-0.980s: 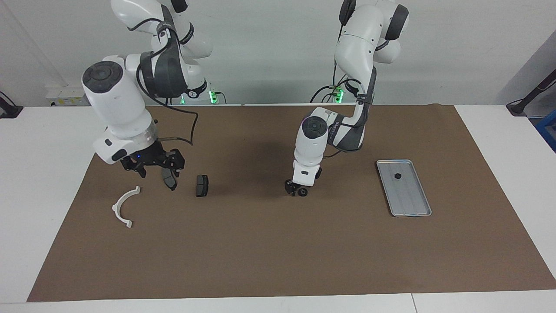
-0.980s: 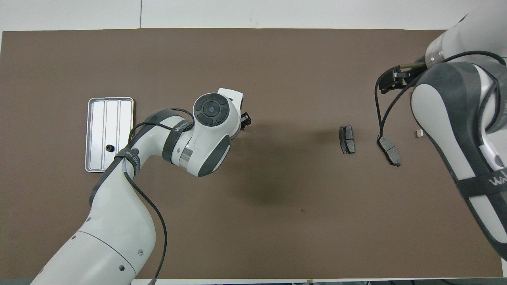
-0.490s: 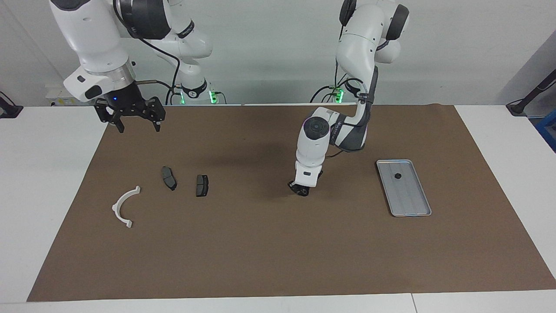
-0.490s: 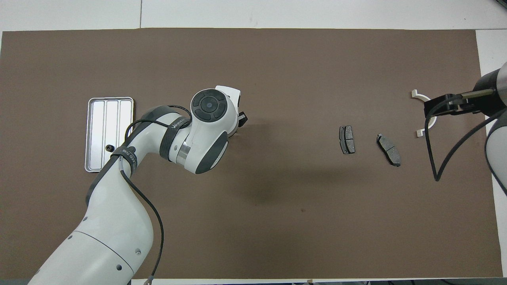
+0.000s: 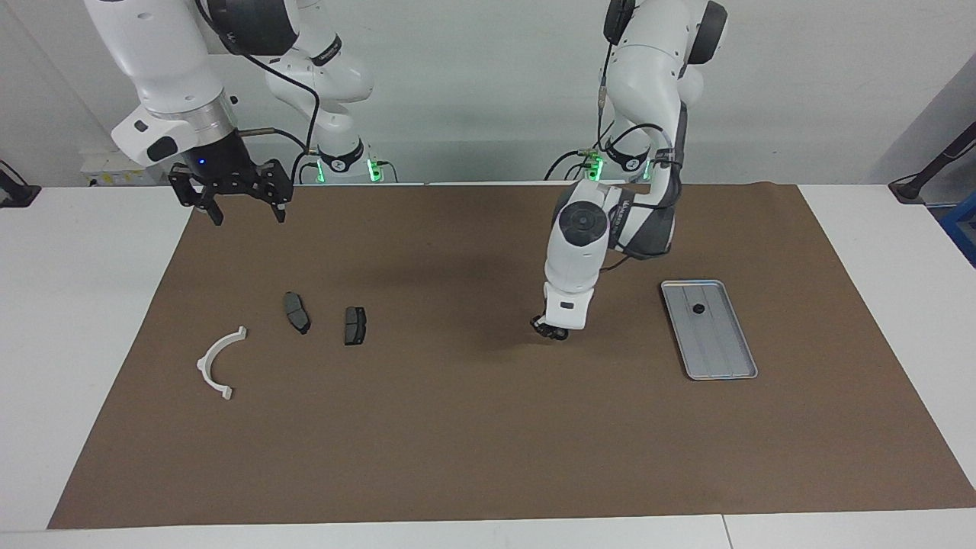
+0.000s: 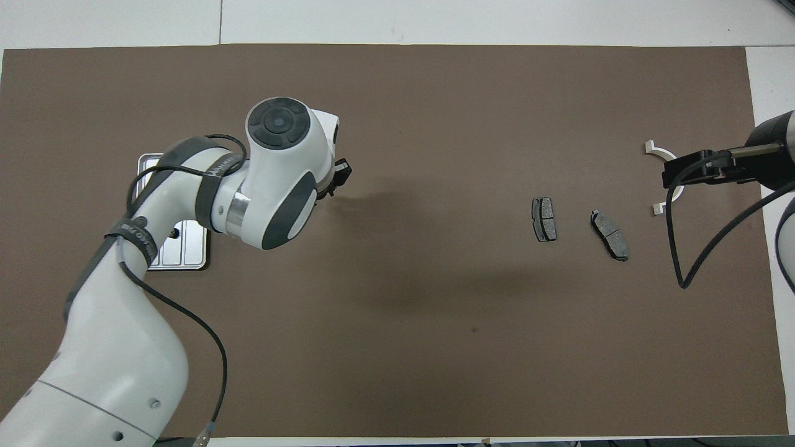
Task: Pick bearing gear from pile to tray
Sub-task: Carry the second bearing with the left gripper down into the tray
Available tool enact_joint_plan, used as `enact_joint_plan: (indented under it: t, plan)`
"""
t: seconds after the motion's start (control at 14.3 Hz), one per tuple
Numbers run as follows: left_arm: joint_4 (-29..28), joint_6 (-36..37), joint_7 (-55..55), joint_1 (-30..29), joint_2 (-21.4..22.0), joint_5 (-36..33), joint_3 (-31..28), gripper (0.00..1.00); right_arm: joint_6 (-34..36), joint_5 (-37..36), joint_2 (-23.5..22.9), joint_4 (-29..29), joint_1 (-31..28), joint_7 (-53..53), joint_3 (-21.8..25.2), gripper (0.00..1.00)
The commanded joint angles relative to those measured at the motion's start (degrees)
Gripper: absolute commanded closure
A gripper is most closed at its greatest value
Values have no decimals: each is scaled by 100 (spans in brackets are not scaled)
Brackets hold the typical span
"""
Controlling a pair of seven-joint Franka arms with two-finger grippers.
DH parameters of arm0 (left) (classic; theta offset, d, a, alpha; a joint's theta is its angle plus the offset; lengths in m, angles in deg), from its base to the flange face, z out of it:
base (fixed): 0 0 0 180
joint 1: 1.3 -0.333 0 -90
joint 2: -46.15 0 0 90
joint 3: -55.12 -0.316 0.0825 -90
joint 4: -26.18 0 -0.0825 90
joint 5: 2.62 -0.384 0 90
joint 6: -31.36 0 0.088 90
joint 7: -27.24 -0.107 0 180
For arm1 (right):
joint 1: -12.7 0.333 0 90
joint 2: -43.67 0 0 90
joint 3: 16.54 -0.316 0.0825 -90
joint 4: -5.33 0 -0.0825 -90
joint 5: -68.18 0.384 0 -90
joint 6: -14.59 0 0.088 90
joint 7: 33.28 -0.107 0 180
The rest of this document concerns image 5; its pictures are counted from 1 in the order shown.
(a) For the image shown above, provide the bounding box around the black angled stand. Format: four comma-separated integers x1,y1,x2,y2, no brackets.
888,122,976,205

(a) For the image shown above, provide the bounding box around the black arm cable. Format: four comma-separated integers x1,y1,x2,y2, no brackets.
597,0,687,275
194,0,321,153

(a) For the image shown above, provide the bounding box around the black table clamp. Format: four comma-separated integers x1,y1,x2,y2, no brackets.
0,160,43,208

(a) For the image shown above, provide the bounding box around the white background box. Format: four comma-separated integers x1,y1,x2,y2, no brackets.
80,149,165,186

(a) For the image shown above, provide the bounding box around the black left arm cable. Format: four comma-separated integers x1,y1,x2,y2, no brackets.
597,0,687,275

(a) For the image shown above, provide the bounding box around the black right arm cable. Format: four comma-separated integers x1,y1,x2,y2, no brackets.
194,0,321,153

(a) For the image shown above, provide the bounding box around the silver metal tray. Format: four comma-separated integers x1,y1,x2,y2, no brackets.
660,279,759,381

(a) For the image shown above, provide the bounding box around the brown table mat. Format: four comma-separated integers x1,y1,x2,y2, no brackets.
47,183,976,529

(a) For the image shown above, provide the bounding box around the dark grey curved brake pad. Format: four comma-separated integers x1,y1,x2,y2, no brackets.
283,291,312,336

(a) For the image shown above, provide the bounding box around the blue bin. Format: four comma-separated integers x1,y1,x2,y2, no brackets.
939,200,976,268

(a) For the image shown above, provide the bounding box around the white curved plastic bracket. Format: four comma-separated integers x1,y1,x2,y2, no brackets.
196,326,249,401

